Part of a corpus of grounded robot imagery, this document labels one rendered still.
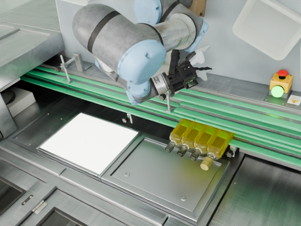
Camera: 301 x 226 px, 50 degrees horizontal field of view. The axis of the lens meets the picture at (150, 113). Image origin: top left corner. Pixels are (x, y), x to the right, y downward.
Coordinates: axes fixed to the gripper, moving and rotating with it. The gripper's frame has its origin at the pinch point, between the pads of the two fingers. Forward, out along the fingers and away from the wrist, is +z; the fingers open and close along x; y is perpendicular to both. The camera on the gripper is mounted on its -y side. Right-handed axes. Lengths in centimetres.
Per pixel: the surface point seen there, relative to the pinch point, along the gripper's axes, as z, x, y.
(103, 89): -49, -32, -30
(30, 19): -80, -37, -111
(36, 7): -77, -46, -132
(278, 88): 18.6, -10.2, 19.4
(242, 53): 14.9, -9.9, -1.8
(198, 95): -8.4, -18.0, 3.5
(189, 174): -26, -32, 29
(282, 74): 22.1, -8.0, 15.5
